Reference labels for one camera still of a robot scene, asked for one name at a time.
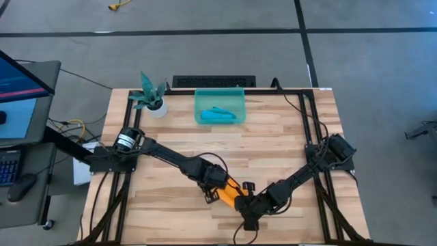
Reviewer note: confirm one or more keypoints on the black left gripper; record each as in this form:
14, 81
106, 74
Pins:
215, 176

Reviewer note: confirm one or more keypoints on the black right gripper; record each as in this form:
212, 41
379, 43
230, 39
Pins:
254, 205

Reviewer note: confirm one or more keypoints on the orange microfiber towel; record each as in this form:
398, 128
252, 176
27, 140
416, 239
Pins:
227, 196

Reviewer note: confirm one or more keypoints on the teal microfiber towel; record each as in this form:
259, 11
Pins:
215, 115

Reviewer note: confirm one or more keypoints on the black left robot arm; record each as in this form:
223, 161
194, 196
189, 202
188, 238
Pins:
170, 157

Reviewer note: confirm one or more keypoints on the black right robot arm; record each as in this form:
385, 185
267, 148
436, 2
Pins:
300, 174

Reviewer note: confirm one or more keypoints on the teal translucent plastic basket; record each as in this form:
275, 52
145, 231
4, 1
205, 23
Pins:
220, 99

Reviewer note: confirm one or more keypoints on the white plant pot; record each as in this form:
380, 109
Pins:
159, 111

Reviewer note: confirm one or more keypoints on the black floor vent grille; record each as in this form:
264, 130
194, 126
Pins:
213, 81

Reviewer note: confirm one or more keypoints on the green snake plant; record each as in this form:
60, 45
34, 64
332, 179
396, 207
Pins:
150, 92

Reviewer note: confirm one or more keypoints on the white box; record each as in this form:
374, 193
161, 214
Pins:
80, 174

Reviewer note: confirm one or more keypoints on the black caster wheel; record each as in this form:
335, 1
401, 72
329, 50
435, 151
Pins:
48, 224

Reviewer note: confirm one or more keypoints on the dark tripod base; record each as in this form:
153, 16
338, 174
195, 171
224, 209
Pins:
423, 131

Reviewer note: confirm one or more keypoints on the grey side desk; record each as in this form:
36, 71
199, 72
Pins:
30, 212

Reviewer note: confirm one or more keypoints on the grey display with blue screen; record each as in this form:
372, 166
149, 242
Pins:
44, 102

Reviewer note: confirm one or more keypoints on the black computer mouse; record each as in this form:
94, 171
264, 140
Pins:
20, 188

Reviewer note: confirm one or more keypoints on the black backlit keyboard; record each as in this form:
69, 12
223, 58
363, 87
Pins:
8, 167

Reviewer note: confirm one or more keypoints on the black framed computer monitor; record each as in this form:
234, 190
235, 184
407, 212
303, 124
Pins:
20, 82

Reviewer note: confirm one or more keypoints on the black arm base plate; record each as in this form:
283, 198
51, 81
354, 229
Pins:
112, 165
345, 165

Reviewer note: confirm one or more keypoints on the black aluminium table frame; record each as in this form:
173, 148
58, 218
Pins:
181, 92

